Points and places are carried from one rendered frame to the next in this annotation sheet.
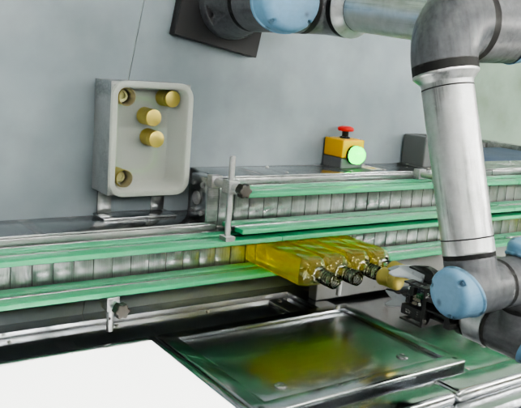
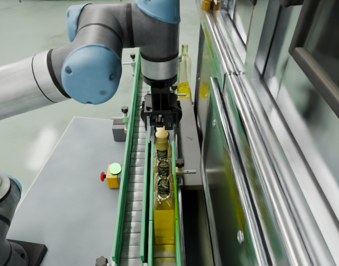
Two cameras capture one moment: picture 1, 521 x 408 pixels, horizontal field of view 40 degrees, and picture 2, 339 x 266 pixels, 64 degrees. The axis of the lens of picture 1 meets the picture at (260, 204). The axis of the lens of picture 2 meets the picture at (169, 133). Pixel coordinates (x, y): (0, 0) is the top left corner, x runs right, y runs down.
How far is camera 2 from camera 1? 75 cm
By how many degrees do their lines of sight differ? 15
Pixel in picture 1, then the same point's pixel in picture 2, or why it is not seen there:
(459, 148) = not seen: outside the picture
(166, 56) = not seen: outside the picture
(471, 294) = (76, 57)
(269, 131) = (99, 227)
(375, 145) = (118, 156)
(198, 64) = not seen: outside the picture
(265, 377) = (237, 249)
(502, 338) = (158, 38)
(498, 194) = (146, 87)
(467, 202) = not seen: outside the picture
